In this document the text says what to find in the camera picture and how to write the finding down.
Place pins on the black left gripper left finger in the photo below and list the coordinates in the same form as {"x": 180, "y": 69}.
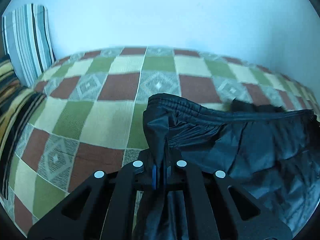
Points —
{"x": 102, "y": 207}

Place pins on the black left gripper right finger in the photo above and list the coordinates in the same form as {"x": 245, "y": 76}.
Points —
{"x": 216, "y": 207}

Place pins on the black puffer jacket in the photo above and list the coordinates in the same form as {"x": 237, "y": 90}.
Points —
{"x": 271, "y": 153}

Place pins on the checkered green red bedspread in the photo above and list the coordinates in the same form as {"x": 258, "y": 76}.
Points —
{"x": 92, "y": 118}

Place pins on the yellow black striped pillow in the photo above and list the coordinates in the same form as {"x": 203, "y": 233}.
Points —
{"x": 18, "y": 103}

